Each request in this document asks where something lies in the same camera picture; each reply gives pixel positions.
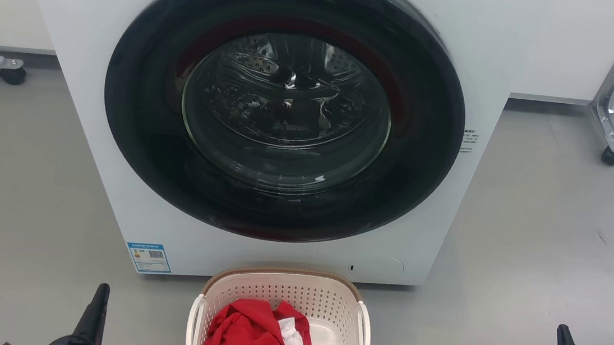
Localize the cream perforated plastic laundry basket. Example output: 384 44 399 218
185 259 377 345

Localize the white garment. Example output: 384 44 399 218
275 316 308 345

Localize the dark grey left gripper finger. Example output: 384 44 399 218
70 280 112 345

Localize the round black washing machine door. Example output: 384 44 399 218
91 0 477 259

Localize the small printed text sticker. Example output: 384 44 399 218
459 128 481 156

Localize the red garment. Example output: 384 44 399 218
200 293 318 345

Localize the white front-load washing machine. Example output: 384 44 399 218
0 0 527 309

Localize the blue energy label sticker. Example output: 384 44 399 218
124 241 174 276

